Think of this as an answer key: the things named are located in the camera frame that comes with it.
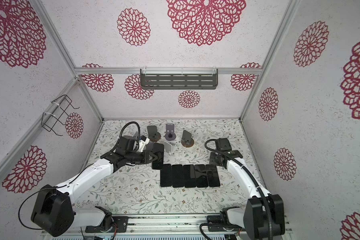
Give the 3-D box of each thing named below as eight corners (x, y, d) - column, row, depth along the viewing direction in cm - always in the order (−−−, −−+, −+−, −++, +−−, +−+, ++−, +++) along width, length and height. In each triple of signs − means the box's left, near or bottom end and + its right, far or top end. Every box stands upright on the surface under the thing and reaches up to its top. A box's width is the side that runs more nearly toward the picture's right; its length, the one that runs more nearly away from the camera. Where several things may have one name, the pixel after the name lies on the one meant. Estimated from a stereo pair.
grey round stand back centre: (166, 140, 110) (165, 132, 102) (167, 132, 115) (166, 123, 107) (175, 140, 110) (175, 132, 102) (175, 132, 115) (175, 123, 107)
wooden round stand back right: (185, 149, 105) (186, 138, 96) (180, 142, 109) (180, 131, 100) (191, 146, 107) (192, 135, 97) (186, 139, 111) (187, 129, 101)
